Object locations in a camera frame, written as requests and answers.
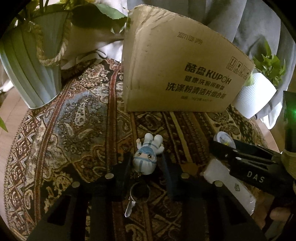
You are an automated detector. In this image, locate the amber hair clip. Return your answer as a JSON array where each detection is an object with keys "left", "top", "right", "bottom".
[{"left": 180, "top": 162, "right": 201, "bottom": 178}]

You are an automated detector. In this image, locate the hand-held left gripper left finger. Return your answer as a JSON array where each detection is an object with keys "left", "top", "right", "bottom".
[{"left": 28, "top": 152, "right": 133, "bottom": 241}]

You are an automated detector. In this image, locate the white remote control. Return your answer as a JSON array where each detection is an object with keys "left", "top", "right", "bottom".
[{"left": 201, "top": 159, "right": 256, "bottom": 215}]

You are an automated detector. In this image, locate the grey curtain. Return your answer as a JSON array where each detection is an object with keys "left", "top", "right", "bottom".
[{"left": 203, "top": 0, "right": 296, "bottom": 129}]

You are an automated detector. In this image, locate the light beige curtain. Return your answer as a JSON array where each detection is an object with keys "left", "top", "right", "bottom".
[{"left": 60, "top": 22, "right": 126, "bottom": 70}]

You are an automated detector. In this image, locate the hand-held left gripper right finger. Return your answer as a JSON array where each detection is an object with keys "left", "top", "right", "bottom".
[{"left": 162, "top": 154, "right": 275, "bottom": 241}]

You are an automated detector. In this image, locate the doll keychain with key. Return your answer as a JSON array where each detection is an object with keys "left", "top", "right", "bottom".
[{"left": 124, "top": 133, "right": 165, "bottom": 217}]

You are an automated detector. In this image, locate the person's right hand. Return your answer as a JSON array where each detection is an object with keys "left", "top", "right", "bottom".
[{"left": 271, "top": 205, "right": 296, "bottom": 221}]

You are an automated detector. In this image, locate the brown cardboard box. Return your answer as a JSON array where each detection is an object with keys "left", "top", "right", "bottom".
[{"left": 122, "top": 5, "right": 256, "bottom": 113}]

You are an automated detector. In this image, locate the round white tin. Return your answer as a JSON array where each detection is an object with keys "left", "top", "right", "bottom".
[{"left": 213, "top": 131, "right": 236, "bottom": 149}]

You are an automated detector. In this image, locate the pale green ribbed vase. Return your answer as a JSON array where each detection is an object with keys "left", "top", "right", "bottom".
[{"left": 0, "top": 10, "right": 73, "bottom": 109}]

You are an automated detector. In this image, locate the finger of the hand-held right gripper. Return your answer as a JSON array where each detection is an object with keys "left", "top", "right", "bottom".
[{"left": 209, "top": 138, "right": 282, "bottom": 163}]

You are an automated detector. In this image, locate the patterned table runner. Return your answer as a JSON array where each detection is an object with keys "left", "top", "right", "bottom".
[{"left": 4, "top": 58, "right": 279, "bottom": 241}]

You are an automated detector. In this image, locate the white ribbed plant pot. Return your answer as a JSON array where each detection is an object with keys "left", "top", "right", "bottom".
[{"left": 232, "top": 73, "right": 278, "bottom": 119}]

